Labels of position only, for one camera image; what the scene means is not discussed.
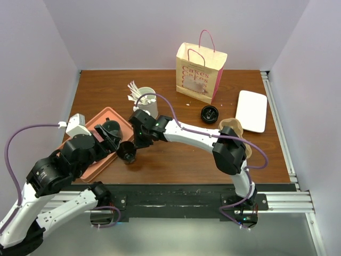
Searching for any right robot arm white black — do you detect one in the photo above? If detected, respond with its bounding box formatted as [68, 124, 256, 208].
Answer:
[128, 110, 257, 210]

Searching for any white cylindrical holder cup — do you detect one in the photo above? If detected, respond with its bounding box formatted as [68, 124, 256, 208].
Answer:
[137, 87, 158, 119]

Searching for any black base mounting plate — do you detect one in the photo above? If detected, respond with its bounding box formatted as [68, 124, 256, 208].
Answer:
[89, 182, 269, 224]

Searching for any dark translucent plastic cup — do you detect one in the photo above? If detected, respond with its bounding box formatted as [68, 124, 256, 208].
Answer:
[116, 141, 136, 164]

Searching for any salmon pink plastic tray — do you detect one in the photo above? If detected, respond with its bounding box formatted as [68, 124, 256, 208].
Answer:
[58, 107, 133, 182]

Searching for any brown pulp cup carrier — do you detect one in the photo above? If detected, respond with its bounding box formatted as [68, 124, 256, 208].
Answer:
[218, 118, 252, 159]

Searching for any paper bag with pink handles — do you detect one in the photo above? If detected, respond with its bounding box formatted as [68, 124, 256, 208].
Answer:
[176, 29, 228, 104]

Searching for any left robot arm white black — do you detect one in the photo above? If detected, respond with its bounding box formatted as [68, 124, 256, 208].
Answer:
[1, 122, 121, 255]

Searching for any white rectangular plate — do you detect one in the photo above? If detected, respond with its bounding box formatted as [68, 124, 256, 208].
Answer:
[235, 90, 267, 133]

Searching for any black cup lid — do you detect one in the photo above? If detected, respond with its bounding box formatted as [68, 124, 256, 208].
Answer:
[200, 105, 219, 124]

